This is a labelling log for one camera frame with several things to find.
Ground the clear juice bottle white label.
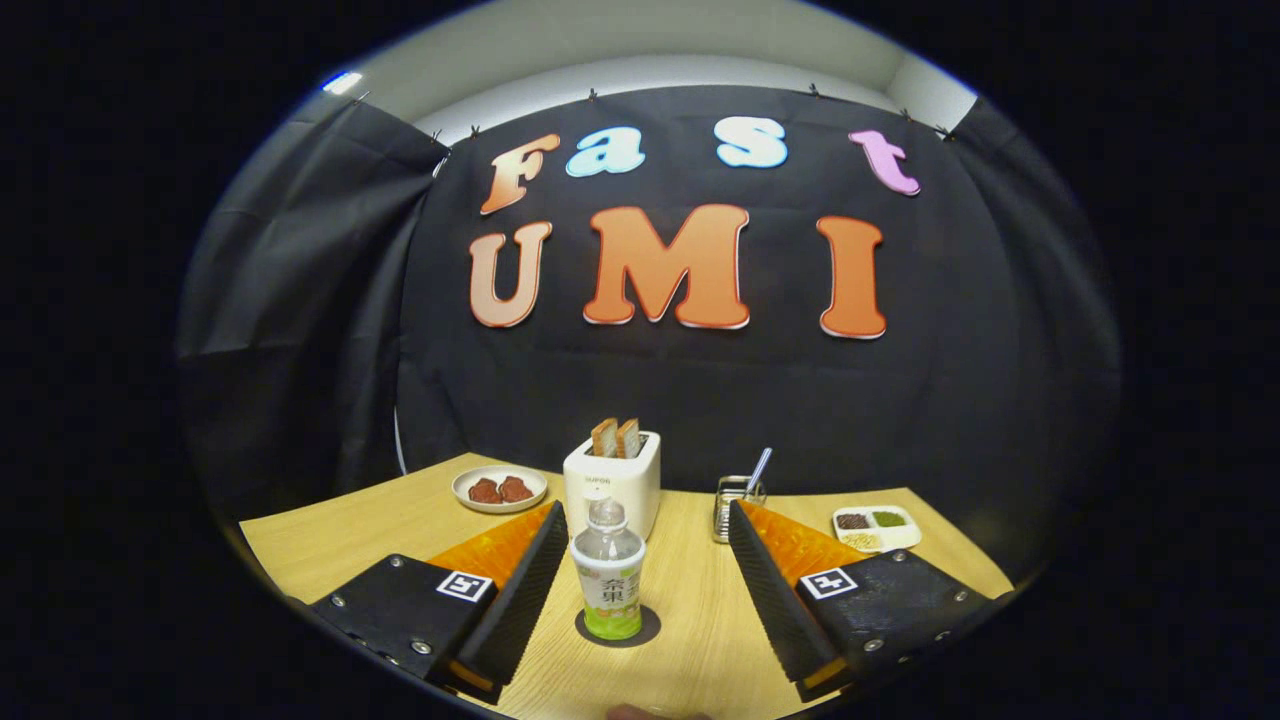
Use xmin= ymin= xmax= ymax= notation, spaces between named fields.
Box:
xmin=570 ymin=497 xmax=647 ymax=641

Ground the white sectioned condiment dish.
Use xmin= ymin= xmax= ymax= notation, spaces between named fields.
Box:
xmin=832 ymin=505 xmax=923 ymax=554

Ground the wooden table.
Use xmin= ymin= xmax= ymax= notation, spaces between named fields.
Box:
xmin=240 ymin=452 xmax=1016 ymax=720

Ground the cream toaster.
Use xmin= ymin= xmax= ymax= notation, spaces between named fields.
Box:
xmin=563 ymin=430 xmax=662 ymax=542

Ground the small white plate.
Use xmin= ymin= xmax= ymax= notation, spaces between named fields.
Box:
xmin=452 ymin=465 xmax=549 ymax=515

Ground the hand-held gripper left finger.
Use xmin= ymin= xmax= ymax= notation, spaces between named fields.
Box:
xmin=310 ymin=500 xmax=569 ymax=704

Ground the wire mesh utensil holder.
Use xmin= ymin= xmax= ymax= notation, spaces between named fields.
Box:
xmin=713 ymin=475 xmax=768 ymax=544

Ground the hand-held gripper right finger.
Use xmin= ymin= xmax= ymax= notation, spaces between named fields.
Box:
xmin=727 ymin=500 xmax=999 ymax=704

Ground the dark round coaster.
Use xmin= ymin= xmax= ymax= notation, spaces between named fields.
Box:
xmin=575 ymin=603 xmax=662 ymax=648

